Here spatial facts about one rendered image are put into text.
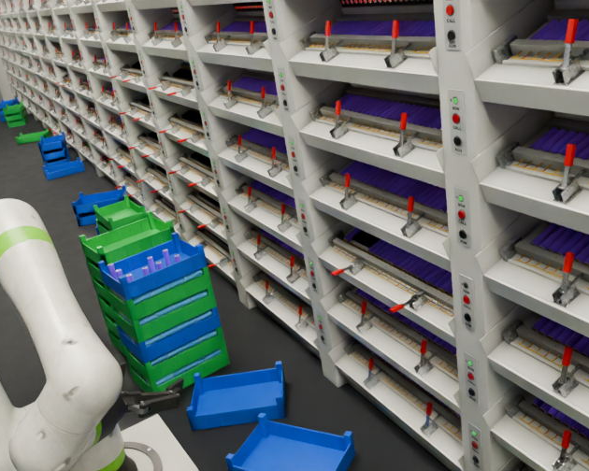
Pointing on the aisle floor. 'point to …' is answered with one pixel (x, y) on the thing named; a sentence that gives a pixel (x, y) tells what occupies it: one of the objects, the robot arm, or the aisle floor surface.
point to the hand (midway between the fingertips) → (150, 378)
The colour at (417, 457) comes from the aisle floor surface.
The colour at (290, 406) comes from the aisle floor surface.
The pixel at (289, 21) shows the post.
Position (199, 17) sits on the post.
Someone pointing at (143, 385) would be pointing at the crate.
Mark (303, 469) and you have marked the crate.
